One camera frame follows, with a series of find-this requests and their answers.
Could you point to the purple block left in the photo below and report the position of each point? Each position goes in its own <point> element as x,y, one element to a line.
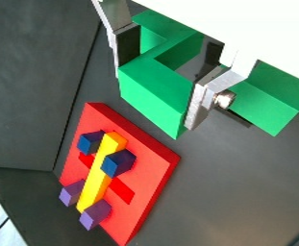
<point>70,193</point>

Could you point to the purple block right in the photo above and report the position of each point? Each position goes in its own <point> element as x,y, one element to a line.
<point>96,214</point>

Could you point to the red base board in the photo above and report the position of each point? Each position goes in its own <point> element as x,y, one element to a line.
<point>134,190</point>

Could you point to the green stepped block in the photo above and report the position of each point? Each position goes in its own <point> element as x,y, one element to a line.
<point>158,91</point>

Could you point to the yellow long bar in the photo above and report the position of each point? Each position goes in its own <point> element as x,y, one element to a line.
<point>98,180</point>

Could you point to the black angle fixture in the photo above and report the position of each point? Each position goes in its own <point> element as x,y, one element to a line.
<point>216,54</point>

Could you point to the blue block right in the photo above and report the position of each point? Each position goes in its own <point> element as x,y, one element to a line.
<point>118,163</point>

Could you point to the purple block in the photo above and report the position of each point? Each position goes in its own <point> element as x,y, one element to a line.
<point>96,214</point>
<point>70,193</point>

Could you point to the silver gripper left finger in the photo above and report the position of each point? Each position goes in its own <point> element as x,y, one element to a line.
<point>124,32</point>

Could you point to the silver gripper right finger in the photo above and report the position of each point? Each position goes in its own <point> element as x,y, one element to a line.
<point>212,92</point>

